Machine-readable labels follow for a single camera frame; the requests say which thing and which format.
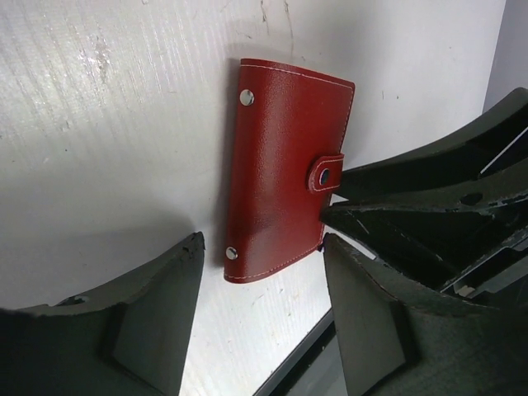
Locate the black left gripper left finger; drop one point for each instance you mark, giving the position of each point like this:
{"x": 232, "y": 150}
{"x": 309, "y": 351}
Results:
{"x": 129, "y": 336}

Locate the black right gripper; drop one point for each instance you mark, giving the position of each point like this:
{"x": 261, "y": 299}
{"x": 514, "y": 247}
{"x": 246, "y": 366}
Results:
{"x": 469, "y": 237}

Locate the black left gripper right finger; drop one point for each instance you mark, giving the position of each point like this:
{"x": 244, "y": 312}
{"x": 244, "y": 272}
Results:
{"x": 399, "y": 337}

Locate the red leather card holder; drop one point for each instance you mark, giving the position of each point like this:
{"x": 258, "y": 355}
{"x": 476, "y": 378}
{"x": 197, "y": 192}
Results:
{"x": 287, "y": 161}

